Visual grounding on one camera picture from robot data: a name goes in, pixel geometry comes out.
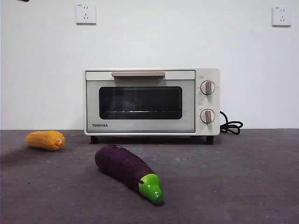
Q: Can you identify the glass oven door with handle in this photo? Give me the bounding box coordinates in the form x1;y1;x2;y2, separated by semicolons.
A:
85;70;196;134

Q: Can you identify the cream Toshiba toaster oven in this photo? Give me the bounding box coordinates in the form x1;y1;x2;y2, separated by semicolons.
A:
84;67;221;145

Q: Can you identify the round timer knob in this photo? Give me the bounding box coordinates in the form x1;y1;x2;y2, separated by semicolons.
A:
199;108;216;124

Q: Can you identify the purple toy eggplant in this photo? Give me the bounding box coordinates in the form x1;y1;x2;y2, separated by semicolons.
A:
94;144;164;206

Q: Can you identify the round temperature knob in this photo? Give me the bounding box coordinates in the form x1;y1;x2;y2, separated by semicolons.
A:
200;80;216;96

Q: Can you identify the yellow toy corn cob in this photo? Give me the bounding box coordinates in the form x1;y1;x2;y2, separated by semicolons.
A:
25;130;66;152

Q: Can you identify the metal wire oven rack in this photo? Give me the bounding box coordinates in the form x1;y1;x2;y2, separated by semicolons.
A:
103;110;180;115

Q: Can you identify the black oven power cable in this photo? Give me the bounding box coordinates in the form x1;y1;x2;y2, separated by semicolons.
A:
219;111;243;136

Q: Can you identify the white wall socket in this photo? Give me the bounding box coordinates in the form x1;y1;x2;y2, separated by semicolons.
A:
271;6;292;27
75;3;97;25

